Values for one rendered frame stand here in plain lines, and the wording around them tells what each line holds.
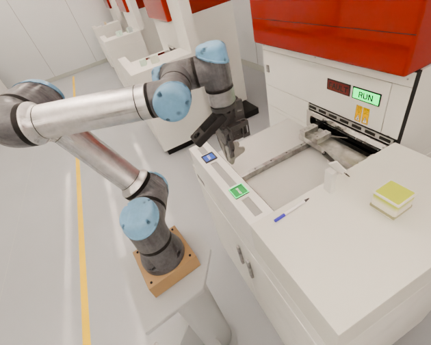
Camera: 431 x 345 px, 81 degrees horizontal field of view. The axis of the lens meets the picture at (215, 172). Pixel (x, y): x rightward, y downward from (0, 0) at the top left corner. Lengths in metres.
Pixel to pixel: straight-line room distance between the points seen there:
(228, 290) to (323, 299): 1.15
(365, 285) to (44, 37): 8.52
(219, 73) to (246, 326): 1.41
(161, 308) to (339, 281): 0.54
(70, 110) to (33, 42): 8.09
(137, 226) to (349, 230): 0.59
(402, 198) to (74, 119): 0.81
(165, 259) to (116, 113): 0.49
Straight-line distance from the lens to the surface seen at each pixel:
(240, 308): 1.74
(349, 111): 1.20
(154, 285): 0.89
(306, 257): 0.75
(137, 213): 0.78
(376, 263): 0.77
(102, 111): 0.58
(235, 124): 0.73
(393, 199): 0.81
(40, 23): 8.62
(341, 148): 1.21
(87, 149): 0.80
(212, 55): 0.64
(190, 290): 0.91
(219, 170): 1.03
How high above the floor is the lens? 1.61
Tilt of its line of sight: 40 degrees down
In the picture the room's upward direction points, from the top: 17 degrees counter-clockwise
